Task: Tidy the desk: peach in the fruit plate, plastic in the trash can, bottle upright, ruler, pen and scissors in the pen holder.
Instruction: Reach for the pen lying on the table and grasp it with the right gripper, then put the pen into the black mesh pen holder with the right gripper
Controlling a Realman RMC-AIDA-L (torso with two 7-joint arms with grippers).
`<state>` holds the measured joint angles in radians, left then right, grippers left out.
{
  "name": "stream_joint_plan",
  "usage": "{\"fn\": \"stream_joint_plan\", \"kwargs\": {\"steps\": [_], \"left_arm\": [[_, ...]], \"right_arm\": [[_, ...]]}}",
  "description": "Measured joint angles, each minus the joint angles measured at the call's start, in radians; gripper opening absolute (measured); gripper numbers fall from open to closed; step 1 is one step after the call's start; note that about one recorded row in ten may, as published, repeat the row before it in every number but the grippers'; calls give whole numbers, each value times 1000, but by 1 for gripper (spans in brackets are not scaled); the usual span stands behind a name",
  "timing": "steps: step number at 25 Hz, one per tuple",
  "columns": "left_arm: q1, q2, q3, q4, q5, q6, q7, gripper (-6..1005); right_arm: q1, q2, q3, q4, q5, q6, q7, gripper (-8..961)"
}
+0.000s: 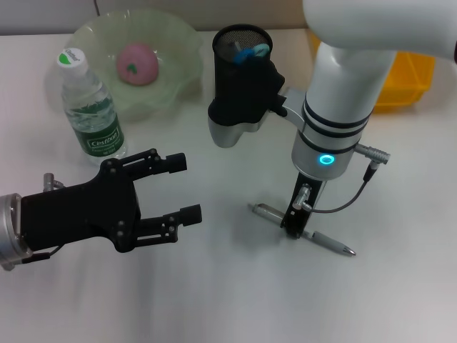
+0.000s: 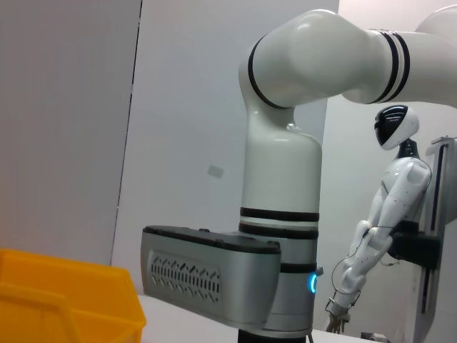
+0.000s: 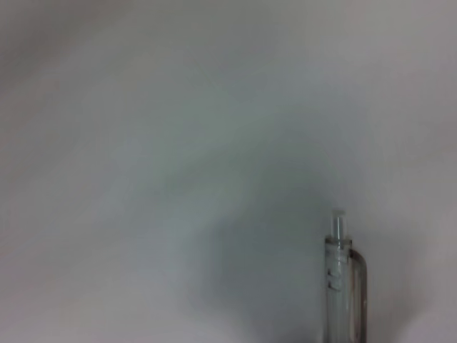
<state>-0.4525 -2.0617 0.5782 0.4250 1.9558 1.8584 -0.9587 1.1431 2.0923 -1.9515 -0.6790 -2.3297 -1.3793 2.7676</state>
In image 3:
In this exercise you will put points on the silver ballpoint pen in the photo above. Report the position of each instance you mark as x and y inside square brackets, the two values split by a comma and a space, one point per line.
[337, 286]

